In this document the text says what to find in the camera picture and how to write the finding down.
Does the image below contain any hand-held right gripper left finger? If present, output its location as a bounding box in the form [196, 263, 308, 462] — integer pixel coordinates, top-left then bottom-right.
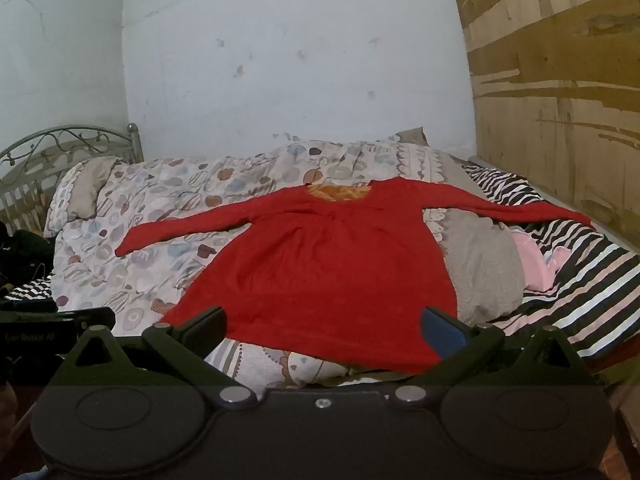
[52, 305, 258, 406]

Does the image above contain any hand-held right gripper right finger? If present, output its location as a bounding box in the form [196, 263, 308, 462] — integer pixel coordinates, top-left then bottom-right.
[390, 305, 603, 406]

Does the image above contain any red long-sleeved dress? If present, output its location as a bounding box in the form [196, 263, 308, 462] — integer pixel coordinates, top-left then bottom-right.
[115, 177, 593, 376]

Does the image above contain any pink cloth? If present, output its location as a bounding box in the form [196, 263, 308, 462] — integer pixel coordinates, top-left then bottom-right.
[509, 227, 572, 292]

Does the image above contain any dotted patterned quilt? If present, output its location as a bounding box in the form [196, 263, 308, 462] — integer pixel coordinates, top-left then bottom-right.
[44, 139, 523, 391]

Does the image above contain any black white striped bed sheet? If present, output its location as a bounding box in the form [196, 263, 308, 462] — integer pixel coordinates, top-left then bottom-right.
[0, 160, 640, 361]

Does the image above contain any patterned pillow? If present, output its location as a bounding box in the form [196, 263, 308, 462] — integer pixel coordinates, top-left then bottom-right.
[44, 156, 123, 238]

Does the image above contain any metal bed headboard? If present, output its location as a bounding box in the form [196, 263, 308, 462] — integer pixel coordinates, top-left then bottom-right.
[0, 122, 146, 233]

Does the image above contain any beige cloth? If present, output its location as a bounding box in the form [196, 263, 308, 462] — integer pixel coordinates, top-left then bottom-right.
[395, 127, 427, 147]

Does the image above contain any plywood board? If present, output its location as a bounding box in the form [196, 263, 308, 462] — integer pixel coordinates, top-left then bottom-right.
[445, 0, 640, 251]

